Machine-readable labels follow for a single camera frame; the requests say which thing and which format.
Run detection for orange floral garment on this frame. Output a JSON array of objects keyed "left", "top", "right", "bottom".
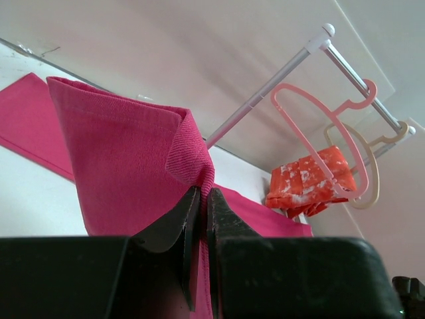
[{"left": 266, "top": 146, "right": 357, "bottom": 219}]

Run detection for magenta pink trousers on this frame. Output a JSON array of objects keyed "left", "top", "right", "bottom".
[{"left": 1, "top": 74, "right": 314, "bottom": 318}]

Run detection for white clothes rack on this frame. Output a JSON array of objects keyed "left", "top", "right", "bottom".
[{"left": 206, "top": 42, "right": 412, "bottom": 169}]

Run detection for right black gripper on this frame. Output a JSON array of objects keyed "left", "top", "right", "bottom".
[{"left": 392, "top": 276, "right": 425, "bottom": 319}]

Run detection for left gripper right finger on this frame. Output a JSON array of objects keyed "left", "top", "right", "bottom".
[{"left": 207, "top": 187, "right": 260, "bottom": 316}]

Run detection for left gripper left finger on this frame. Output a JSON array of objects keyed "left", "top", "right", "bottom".
[{"left": 132, "top": 187, "right": 201, "bottom": 312}]

